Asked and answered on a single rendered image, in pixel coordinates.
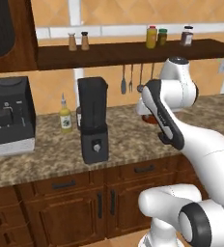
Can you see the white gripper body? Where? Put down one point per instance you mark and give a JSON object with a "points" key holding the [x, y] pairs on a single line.
{"points": [[141, 108]]}

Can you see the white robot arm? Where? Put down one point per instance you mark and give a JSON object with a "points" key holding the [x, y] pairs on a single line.
{"points": [[210, 154]]}

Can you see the black blender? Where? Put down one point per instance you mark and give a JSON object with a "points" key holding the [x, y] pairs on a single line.
{"points": [[93, 128]]}

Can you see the red-brown round object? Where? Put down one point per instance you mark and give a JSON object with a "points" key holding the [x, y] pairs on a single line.
{"points": [[150, 120]]}

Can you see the hanging grey ladle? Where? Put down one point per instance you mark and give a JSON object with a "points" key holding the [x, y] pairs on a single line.
{"points": [[140, 86]]}

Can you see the hanging grey fork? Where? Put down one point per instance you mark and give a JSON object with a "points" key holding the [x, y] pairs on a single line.
{"points": [[131, 82]]}

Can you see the hanging grey spatula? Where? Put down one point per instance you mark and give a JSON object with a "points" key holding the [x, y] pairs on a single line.
{"points": [[123, 85]]}

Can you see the hanging grey utensil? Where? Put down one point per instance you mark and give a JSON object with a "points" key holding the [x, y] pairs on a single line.
{"points": [[152, 72]]}

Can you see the dark wooden shelf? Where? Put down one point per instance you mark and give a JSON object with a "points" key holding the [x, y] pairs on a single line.
{"points": [[117, 54]]}

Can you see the brown wooden drawer front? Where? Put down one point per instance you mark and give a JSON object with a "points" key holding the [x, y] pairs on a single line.
{"points": [[43, 188], [162, 165]]}

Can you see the yellow bottle with red cap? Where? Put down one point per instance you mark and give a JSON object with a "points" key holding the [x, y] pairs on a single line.
{"points": [[151, 38]]}

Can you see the green-lidded jar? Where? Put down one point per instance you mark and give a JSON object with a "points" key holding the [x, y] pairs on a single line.
{"points": [[162, 37]]}

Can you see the yellow oil bottle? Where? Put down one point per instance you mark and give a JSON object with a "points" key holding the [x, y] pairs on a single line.
{"points": [[65, 119]]}

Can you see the dark brown jar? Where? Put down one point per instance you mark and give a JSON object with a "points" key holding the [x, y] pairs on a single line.
{"points": [[186, 37]]}

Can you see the black-topped shaker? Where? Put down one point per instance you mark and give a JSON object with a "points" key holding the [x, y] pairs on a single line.
{"points": [[85, 42]]}

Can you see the white-topped shaker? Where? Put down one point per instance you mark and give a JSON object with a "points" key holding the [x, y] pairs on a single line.
{"points": [[72, 43]]}

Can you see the brown wooden cupboard door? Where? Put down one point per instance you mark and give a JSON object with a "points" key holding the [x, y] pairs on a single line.
{"points": [[130, 205], [65, 218]]}

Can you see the black coffee machine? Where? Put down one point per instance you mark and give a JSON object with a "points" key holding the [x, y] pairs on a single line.
{"points": [[11, 119]]}

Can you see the brown wooden drawer stack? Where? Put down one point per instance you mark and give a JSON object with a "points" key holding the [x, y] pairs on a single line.
{"points": [[7, 222]]}

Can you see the white wall socket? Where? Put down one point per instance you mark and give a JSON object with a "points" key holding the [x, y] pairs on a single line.
{"points": [[223, 66]]}

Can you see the brown wooden wall cupboard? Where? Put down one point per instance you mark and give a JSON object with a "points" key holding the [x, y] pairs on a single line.
{"points": [[25, 38]]}

